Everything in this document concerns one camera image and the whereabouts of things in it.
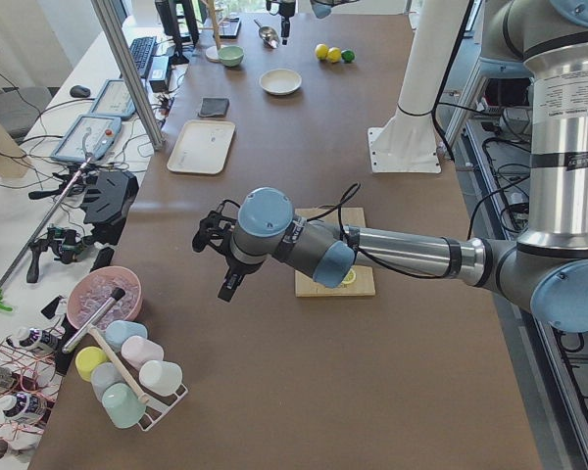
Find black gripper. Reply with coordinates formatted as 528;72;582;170
192;199;262;301
266;0;297;45

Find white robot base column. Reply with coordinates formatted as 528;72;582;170
368;0;472;173

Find cream rabbit tray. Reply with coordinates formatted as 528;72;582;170
167;119;235;175

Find steel scoop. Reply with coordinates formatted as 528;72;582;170
254;19;280;49

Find cream round plate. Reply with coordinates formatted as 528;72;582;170
259;69;302;96

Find green bowl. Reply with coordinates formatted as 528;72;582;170
218;45;245;68

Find green lime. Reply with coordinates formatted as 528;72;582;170
341;49;356;63

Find wooden cutting board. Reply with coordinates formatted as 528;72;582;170
295;208;375;298

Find wooden glass stand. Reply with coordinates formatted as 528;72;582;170
200;0;222;63

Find grey folded cloth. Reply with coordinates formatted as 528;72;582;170
198;97;229;118

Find steel muddler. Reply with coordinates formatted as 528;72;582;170
61;288;125;354

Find pink cup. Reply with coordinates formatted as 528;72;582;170
121;335;165;370

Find white cup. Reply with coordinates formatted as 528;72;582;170
139;360;182;397

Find light blue cup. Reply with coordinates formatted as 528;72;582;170
104;320;148;353

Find pink bowl with ice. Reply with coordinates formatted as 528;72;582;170
67;266;143;330

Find black keyboard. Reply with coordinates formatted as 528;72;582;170
129;36;157;78

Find grey cup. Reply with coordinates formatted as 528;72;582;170
90;362;123;401

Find yellow cup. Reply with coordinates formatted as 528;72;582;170
74;346;109;383

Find mint green cup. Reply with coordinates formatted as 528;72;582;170
102;383;146;429

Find blue teach pendant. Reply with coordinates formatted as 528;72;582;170
89;79;136;120
50;114;122;164

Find black computer mouse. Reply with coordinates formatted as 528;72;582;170
70;85;91;98

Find reacher grabber tool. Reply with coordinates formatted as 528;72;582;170
0;127;94;311

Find black plastic bracket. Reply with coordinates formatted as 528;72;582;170
80;170;139;245

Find white wire cup rack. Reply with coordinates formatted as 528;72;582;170
137;384;189;432

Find aluminium frame post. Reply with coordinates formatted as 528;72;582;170
91;0;164;151

